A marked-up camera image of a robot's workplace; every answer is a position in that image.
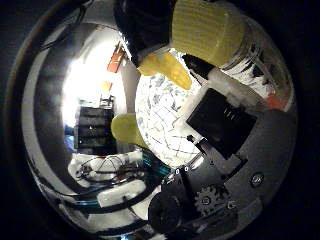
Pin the long orange wall panel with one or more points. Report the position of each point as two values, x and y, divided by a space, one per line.
116 59

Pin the small orange wall panel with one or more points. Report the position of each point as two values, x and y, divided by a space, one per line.
106 86

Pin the black shelf rack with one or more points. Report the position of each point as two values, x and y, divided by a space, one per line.
95 130

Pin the blue floral tablecloth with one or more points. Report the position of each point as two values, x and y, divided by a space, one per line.
156 103

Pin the white checked cloth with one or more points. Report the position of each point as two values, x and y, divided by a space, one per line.
176 148

